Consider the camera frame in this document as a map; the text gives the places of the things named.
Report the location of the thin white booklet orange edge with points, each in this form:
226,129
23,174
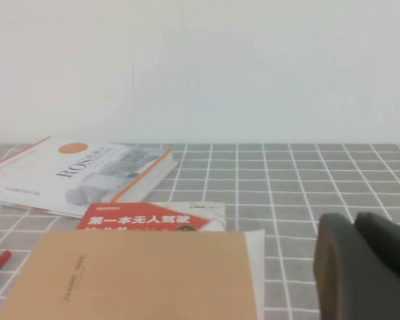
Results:
53,208

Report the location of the tan kraft notebook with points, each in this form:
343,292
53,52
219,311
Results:
136,283

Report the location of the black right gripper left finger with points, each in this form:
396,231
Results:
353,283

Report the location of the white ROS book orange spine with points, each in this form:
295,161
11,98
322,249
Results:
96,173

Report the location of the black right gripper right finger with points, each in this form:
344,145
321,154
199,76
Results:
393,246

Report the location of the grey checked tablecloth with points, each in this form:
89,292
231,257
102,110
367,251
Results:
286,183

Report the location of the red book white title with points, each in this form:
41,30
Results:
136,218

